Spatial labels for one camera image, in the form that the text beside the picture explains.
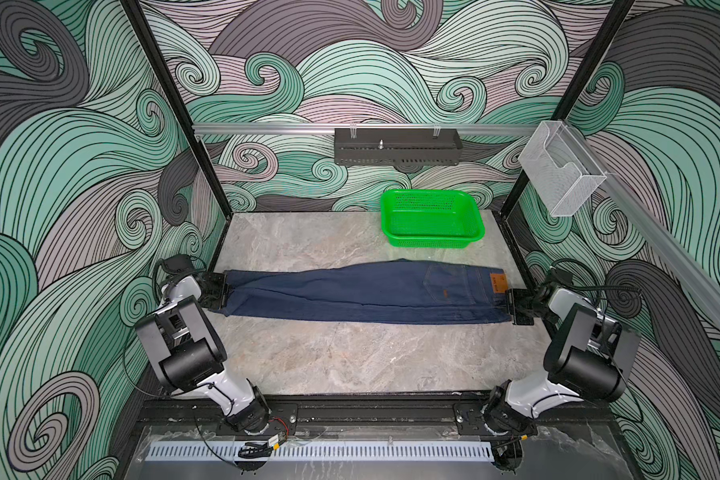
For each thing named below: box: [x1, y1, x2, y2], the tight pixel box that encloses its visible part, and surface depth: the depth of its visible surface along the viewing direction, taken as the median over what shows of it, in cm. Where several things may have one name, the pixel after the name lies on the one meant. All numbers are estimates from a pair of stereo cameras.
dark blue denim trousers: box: [215, 260, 511, 324], surface depth 95 cm
